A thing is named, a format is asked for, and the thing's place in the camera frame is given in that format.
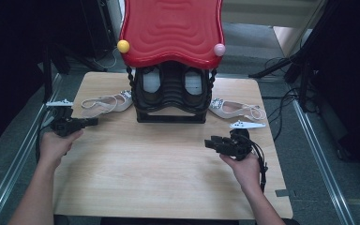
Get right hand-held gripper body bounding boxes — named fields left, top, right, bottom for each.
left=221, top=120, right=267, bottom=162

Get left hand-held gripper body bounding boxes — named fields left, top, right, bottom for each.
left=45, top=98, right=85, bottom=138

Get white slingback sandal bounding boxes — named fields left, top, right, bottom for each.
left=81, top=89, right=134, bottom=119
left=208, top=97, right=267, bottom=124

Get black leather shoe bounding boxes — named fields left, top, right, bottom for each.
left=182, top=67, right=206, bottom=106
left=141, top=66, right=164, bottom=106

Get red and black shoe rack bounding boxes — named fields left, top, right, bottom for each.
left=117, top=0, right=227, bottom=124

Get person's left hand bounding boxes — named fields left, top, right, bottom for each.
left=38, top=129, right=84, bottom=171

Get person's right hand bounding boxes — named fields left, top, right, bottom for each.
left=219, top=153, right=262, bottom=195

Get black metal stand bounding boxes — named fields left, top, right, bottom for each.
left=41, top=43, right=109, bottom=104
left=247, top=0, right=329, bottom=113

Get dark curtain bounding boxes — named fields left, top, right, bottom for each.
left=0, top=0, right=85, bottom=153
left=308, top=0, right=360, bottom=184

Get person's left leg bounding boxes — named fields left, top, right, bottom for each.
left=53, top=215, right=70, bottom=225

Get black equipment case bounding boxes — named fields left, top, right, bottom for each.
left=80, top=0, right=117, bottom=60

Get person's dark clothing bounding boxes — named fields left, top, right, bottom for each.
left=99, top=217, right=242, bottom=225

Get beige board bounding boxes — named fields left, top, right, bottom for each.
left=272, top=25, right=314, bottom=58

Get left hand-held gripper cable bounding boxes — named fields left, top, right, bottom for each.
left=35, top=107, right=58, bottom=164

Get hand-held gripper cable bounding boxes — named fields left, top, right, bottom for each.
left=35, top=107, right=58, bottom=164
left=247, top=136, right=269, bottom=193

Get right hand-held gripper cable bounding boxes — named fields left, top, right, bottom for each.
left=247, top=136, right=269, bottom=193

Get metal floor rail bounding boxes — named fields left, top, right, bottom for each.
left=292, top=99, right=357, bottom=225
left=0, top=73, right=64, bottom=225

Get black floor cables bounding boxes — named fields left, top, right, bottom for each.
left=263, top=55, right=301, bottom=143

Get white floor cable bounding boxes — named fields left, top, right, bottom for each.
left=93, top=47, right=119, bottom=70

